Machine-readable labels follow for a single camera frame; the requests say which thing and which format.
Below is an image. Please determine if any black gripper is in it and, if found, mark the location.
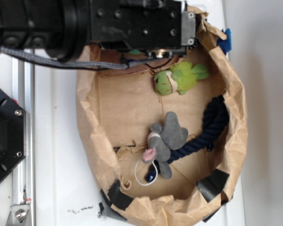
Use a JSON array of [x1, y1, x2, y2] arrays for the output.
[[89, 0, 196, 58]]

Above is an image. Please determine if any green rubber ball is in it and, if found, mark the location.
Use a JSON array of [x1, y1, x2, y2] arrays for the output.
[[128, 49, 142, 55]]

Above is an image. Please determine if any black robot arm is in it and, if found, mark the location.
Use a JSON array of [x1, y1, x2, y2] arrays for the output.
[[0, 0, 197, 62]]

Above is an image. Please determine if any green plush frog toy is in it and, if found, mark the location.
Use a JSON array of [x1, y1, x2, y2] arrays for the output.
[[154, 61, 209, 96]]

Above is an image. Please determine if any blue tape strip right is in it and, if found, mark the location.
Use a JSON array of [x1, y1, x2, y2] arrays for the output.
[[216, 28, 232, 55]]

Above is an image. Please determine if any brown paper bag bin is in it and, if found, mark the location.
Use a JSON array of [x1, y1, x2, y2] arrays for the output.
[[76, 6, 248, 226]]

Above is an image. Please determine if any grey plush mouse toy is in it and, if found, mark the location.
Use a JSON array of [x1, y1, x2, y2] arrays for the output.
[[141, 112, 188, 179]]

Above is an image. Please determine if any grey braided cable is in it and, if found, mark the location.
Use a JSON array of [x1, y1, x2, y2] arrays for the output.
[[0, 43, 142, 70]]

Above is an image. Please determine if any dark blue rope toy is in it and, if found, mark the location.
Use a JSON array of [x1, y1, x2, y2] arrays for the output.
[[145, 95, 229, 184]]

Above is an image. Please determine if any aluminium frame rail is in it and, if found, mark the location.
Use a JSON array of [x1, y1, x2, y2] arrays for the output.
[[6, 57, 36, 226]]

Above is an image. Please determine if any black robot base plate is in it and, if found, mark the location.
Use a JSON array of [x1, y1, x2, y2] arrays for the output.
[[0, 88, 25, 183]]

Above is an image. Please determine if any metal corner bracket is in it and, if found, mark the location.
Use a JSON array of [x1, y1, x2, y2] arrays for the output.
[[6, 204, 30, 226]]

